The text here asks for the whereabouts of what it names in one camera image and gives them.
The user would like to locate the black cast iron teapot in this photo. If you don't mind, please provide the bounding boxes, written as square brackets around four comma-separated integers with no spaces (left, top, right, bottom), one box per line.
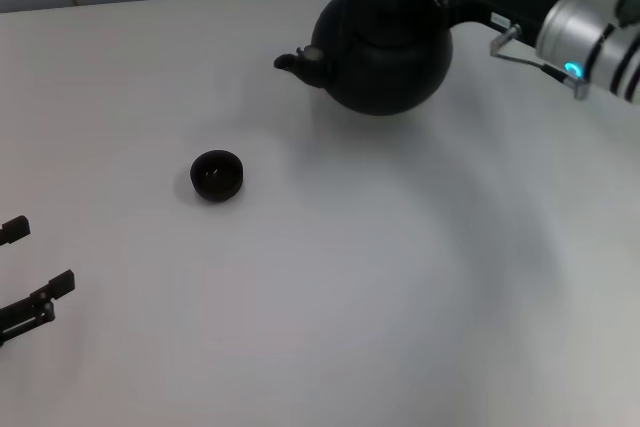
[273,0,455,117]

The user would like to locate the small black teacup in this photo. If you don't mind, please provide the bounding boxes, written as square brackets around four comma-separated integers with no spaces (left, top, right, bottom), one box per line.
[189,149,246,204]

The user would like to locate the grey cable with metal plug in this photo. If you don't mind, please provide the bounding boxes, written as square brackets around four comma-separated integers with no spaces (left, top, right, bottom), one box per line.
[488,23,591,101]

